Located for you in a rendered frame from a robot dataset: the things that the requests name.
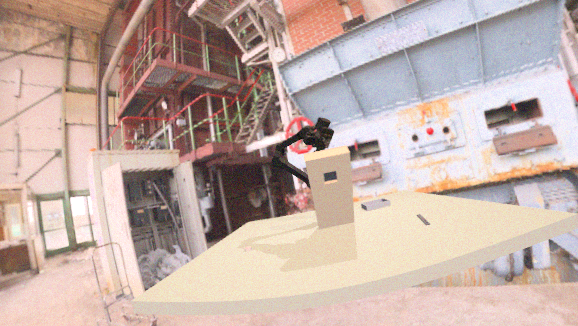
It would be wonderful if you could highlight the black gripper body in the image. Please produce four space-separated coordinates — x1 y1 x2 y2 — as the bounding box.
314 127 334 152

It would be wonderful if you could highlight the grey thin bar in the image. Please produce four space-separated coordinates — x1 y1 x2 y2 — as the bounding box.
417 214 430 225

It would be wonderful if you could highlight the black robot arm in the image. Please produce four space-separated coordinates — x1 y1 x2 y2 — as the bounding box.
272 117 331 189

